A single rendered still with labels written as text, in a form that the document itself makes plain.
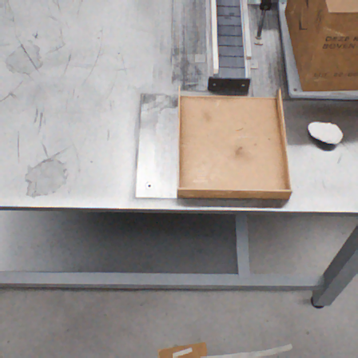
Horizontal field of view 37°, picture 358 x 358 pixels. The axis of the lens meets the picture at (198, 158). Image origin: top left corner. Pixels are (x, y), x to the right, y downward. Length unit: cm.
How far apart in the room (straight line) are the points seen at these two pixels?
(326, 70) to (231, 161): 33
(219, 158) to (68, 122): 38
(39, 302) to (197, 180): 98
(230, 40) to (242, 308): 100
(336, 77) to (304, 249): 91
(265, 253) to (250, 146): 86
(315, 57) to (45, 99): 68
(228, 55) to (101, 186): 48
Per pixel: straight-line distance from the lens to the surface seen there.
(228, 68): 139
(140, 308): 199
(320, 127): 135
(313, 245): 215
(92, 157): 128
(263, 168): 127
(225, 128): 133
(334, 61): 135
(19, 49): 154
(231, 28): 150
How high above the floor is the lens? 190
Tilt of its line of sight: 57 degrees down
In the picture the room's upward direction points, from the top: 6 degrees clockwise
